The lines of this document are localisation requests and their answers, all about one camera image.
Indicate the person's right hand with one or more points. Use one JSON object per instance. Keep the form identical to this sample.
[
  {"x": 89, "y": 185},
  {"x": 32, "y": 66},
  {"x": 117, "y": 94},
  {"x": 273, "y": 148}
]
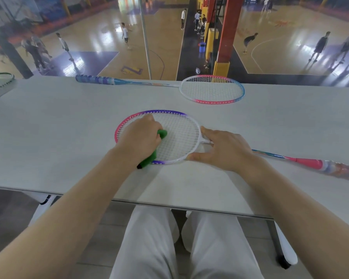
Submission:
[{"x": 227, "y": 151}]

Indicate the person's left hand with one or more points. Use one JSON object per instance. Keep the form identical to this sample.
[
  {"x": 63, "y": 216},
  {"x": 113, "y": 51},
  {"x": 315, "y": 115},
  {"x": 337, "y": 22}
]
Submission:
[{"x": 139, "y": 139}]

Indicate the green black cleaning cloth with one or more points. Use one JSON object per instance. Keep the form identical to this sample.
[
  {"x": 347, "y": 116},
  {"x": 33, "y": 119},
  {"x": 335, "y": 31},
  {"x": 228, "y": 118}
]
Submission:
[{"x": 151, "y": 159}]

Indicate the pink blue badminton racket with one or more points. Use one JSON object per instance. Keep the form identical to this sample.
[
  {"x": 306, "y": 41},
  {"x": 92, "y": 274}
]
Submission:
[{"x": 96, "y": 80}]

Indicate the purple pink badminton racket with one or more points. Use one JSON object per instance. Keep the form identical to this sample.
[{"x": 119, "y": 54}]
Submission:
[{"x": 311, "y": 163}]

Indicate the person's right forearm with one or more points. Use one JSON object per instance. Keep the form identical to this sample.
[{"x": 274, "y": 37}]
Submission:
[{"x": 308, "y": 223}]

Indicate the person's left forearm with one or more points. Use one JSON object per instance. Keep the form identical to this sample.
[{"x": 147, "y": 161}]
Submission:
[{"x": 52, "y": 223}]

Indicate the person's white trousers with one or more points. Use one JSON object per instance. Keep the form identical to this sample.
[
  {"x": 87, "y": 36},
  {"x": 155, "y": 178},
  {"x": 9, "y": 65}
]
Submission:
[{"x": 145, "y": 246}]

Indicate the green badminton racket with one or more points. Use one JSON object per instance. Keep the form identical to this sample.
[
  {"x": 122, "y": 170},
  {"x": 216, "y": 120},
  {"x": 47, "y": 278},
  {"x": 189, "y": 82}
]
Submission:
[{"x": 0, "y": 82}]

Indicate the metal window mullion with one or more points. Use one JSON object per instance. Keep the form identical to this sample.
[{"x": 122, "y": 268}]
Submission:
[{"x": 145, "y": 37}]

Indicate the blue bin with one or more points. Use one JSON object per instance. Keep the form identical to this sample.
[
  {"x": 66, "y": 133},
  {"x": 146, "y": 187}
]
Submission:
[{"x": 202, "y": 47}]

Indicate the group of distant people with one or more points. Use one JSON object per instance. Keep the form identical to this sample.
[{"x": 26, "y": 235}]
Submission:
[{"x": 125, "y": 33}]

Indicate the white table leg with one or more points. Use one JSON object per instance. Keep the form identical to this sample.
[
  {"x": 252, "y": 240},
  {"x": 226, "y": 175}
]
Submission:
[
  {"x": 283, "y": 246},
  {"x": 40, "y": 207}
]

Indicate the red pillar with yellow base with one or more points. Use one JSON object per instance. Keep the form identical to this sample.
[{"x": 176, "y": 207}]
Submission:
[{"x": 228, "y": 31}]

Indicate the yellow padded post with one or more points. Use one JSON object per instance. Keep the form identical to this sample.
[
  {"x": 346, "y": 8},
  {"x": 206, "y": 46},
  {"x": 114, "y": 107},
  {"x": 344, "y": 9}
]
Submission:
[{"x": 210, "y": 43}]

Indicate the dark hoop post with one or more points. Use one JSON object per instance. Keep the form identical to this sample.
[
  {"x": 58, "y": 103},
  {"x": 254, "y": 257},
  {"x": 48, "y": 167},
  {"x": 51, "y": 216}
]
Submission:
[{"x": 14, "y": 58}]

